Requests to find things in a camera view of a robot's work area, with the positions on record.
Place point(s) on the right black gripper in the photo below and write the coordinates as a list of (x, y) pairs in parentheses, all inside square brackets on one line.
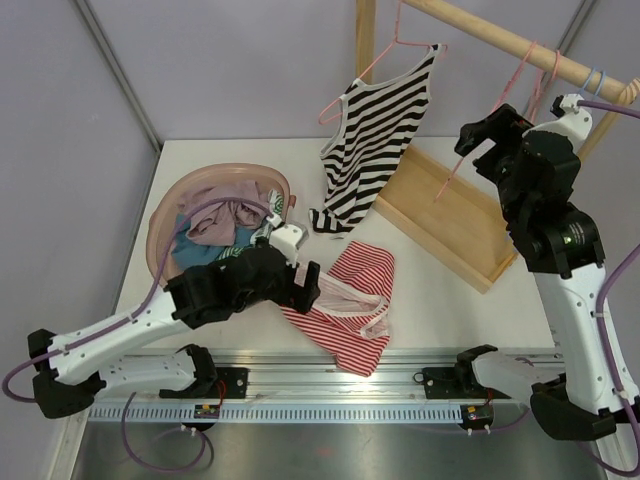
[(505, 127)]

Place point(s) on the pink hanger of black top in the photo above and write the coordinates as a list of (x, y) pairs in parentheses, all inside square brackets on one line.
[(366, 60)]

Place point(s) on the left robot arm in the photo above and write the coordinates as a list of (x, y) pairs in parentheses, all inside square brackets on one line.
[(75, 369)]

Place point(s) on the green striped tank top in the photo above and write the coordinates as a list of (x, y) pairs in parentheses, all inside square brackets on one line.
[(275, 202)]

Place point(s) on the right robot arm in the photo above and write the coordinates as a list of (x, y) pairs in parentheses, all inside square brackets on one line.
[(534, 168)]

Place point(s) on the aluminium rail frame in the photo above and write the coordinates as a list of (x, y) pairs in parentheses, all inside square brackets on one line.
[(430, 323)]

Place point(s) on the white slotted cable duct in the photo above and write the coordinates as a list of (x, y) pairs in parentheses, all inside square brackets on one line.
[(274, 413)]

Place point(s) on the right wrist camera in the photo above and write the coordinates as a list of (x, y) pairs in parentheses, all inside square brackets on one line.
[(572, 121)]

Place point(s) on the pink hanger of mauve top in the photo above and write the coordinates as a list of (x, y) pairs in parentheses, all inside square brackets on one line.
[(543, 82)]

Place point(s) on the teal tank top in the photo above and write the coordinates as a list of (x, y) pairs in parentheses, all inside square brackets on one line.
[(186, 253)]

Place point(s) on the pink hanger of red top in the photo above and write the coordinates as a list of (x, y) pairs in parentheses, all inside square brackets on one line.
[(501, 99)]

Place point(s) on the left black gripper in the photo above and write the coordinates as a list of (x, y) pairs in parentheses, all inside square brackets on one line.
[(300, 296)]

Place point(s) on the mauve tank top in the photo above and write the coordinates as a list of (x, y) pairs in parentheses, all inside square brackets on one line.
[(215, 225)]

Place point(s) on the blue hanger of green top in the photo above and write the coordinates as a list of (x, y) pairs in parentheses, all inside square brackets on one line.
[(600, 83)]

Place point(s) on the black white striped tank top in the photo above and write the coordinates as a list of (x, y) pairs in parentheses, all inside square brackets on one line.
[(376, 125)]

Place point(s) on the wooden clothes rack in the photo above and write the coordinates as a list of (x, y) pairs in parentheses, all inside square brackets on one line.
[(464, 230)]

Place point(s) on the pink plastic basin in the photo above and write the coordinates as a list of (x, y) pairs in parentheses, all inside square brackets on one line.
[(162, 220)]

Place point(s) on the red striped tank top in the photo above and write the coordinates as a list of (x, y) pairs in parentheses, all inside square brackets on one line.
[(350, 318)]

